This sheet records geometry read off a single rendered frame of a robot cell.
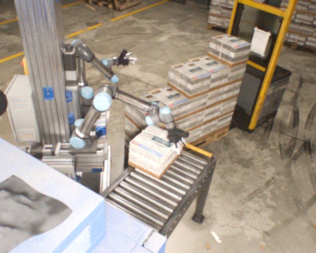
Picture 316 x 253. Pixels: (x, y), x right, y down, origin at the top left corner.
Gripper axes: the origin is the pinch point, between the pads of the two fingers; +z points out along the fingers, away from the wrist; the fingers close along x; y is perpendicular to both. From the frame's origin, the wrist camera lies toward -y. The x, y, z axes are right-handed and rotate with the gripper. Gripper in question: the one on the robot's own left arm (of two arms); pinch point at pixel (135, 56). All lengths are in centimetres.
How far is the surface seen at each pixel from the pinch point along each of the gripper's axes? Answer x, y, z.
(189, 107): 45, 46, 49
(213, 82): 39, 24, 79
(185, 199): 150, 23, -35
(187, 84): 36, 20, 45
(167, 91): 21, 38, 33
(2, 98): 116, -69, -132
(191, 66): 16, 15, 64
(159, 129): 94, 8, -27
